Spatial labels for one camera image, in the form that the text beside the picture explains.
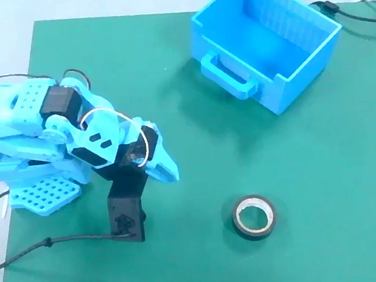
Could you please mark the blue perforated robot base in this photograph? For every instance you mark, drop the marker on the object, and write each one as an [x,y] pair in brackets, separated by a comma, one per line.
[45,193]

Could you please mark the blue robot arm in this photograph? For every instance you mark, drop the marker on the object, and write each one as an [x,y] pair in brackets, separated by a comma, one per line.
[7,113]

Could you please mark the white zip tie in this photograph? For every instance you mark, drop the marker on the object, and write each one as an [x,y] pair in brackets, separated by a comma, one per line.
[5,207]

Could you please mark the black electrical tape roll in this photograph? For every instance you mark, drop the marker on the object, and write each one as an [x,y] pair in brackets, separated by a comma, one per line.
[239,228]

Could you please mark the blue gripper black motor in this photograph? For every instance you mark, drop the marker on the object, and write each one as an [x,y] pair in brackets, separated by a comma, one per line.
[162,164]

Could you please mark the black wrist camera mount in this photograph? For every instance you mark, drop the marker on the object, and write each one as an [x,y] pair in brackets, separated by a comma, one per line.
[126,214]

